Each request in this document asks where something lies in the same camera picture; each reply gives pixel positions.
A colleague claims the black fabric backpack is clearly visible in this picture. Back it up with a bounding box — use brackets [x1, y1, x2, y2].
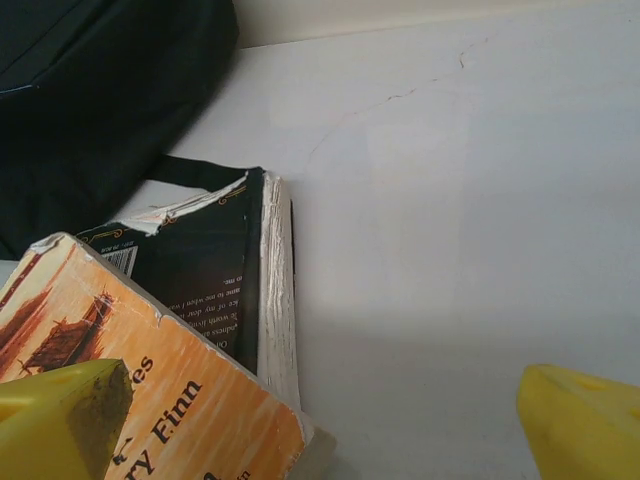
[0, 0, 262, 262]

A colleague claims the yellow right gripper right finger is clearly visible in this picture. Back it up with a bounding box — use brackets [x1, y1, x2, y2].
[516, 363, 640, 480]

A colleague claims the orange Huckleberry Finn paperback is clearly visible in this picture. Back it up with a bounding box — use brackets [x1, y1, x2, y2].
[0, 232, 339, 480]

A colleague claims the black paperback with torn cover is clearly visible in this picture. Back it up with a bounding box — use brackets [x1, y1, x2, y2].
[74, 167, 304, 416]

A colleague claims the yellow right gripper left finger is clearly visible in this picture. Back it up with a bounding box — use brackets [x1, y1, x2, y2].
[0, 358, 134, 480]

